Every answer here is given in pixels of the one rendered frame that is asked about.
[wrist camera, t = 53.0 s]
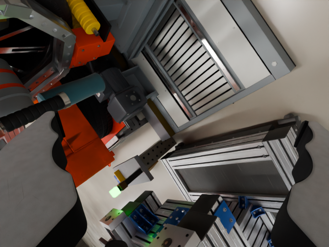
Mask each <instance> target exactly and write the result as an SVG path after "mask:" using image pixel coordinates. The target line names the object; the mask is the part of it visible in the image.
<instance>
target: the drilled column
mask: <svg viewBox="0 0 329 247"><path fill-rule="evenodd" d="M175 145H176V142H175V140H174V139H173V137H171V138H169V139H167V140H165V141H163V142H162V140H161V139H160V140H158V141H157V142H156V143H155V144H153V145H152V146H151V147H149V148H148V149H147V150H146V151H144V152H143V153H142V154H140V155H139V157H140V159H141V160H142V162H143V163H144V164H145V166H146V167H147V168H149V167H150V166H151V165H153V164H154V163H155V162H156V161H157V160H158V159H160V158H161V157H162V156H163V155H164V154H165V153H167V152H168V151H169V150H170V149H171V148H172V147H173V146H175Z"/></svg>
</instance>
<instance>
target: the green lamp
mask: <svg viewBox="0 0 329 247"><path fill-rule="evenodd" d="M120 193H121V191H120V190H119V189H118V187H114V188H113V189H112V190H111V191H110V194H111V195H112V197H114V198H115V197H117V196H118V195H119V194H120Z"/></svg>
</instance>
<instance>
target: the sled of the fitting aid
mask: <svg viewBox="0 0 329 247"><path fill-rule="evenodd" d="M173 2H174V0H155V1H154V3H153V5H152V6H151V8H150V10H149V12H148V14H147V16H146V17H145V19H144V21H143V23H142V25H141V26H140V28H139V30H138V32H137V34H136V36H135V38H134V39H133V41H132V43H131V45H130V47H129V48H128V50H127V52H124V55H125V56H126V58H127V59H128V60H131V59H133V58H136V57H138V55H139V54H140V52H141V51H142V49H143V48H144V46H145V45H146V43H147V41H148V40H149V38H150V37H151V35H152V34H153V32H154V31H155V29H156V28H157V26H158V24H159V23H160V21H161V20H162V18H163V17H164V15H165V14H166V12H167V11H168V9H169V8H170V6H171V5H172V3H173Z"/></svg>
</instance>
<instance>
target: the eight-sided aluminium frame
mask: <svg viewBox="0 0 329 247"><path fill-rule="evenodd" d="M7 18H18V19H20V20H22V21H24V22H26V23H28V24H30V25H32V26H34V27H36V28H38V29H40V30H42V31H44V32H46V33H47V34H49V35H51V36H53V37H54V38H53V52H52V61H51V62H50V63H49V64H48V65H47V66H46V67H44V68H43V69H42V70H41V71H40V72H38V73H37V74H36V75H35V76H34V77H33V78H32V79H30V80H29V81H28V82H27V83H26V84H24V86H25V88H26V89H27V90H28V92H29V93H30V95H31V96H32V101H33V102H34V101H35V100H37V95H38V93H42V92H45V91H46V90H48V89H49V88H50V87H51V86H53V85H54V84H55V83H56V82H58V81H59V80H60V79H61V78H63V77H65V76H66V75H67V74H68V73H69V71H70V68H69V67H70V64H71V60H72V55H73V50H74V45H75V43H76V35H75V34H74V32H73V31H72V29H71V28H70V27H69V25H68V24H67V22H65V21H64V20H63V19H62V18H61V17H58V16H57V15H55V14H54V13H52V12H51V11H49V10H48V9H46V8H45V7H44V6H42V5H41V4H39V3H38V2H36V1H35V0H0V19H7ZM52 73H53V74H52ZM51 74H52V75H51ZM50 75H51V76H50ZM49 76H50V77H49ZM47 77H48V78H47ZM46 78H47V79H46ZM44 80H45V81H44ZM43 81H44V82H43ZM41 82H42V83H41ZM40 83H41V84H40ZM38 85H39V86H38ZM35 87H36V88H35ZM33 89H34V90H33ZM32 90H33V91H32Z"/></svg>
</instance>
